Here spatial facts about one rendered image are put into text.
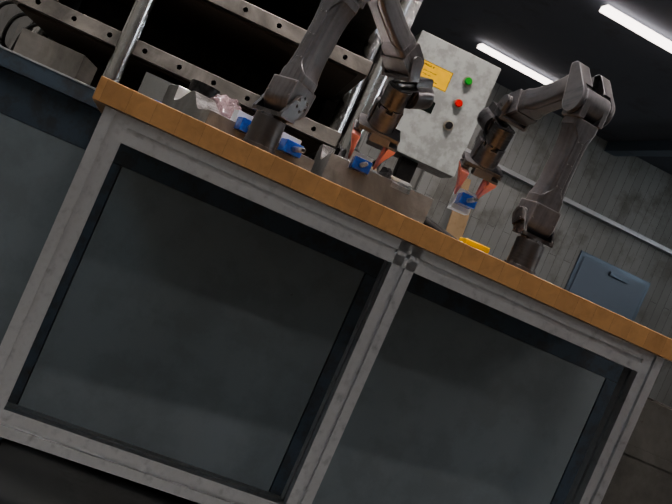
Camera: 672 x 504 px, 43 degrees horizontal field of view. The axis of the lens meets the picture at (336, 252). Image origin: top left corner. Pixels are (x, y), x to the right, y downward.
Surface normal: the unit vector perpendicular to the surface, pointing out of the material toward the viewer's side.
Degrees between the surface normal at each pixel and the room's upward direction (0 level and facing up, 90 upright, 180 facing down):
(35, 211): 90
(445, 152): 90
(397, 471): 90
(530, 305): 90
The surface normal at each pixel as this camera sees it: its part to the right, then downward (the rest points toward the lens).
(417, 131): 0.14, 0.07
